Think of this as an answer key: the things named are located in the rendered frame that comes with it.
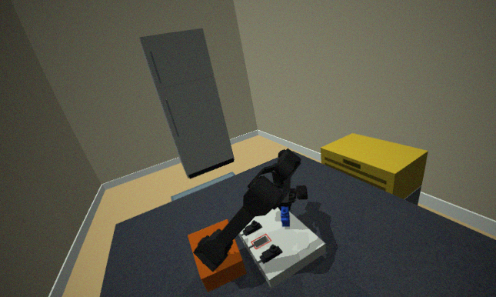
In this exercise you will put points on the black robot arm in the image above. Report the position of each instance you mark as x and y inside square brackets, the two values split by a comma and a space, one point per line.
[260, 199]

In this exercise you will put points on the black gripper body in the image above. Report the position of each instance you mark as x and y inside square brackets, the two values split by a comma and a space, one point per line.
[301, 191]

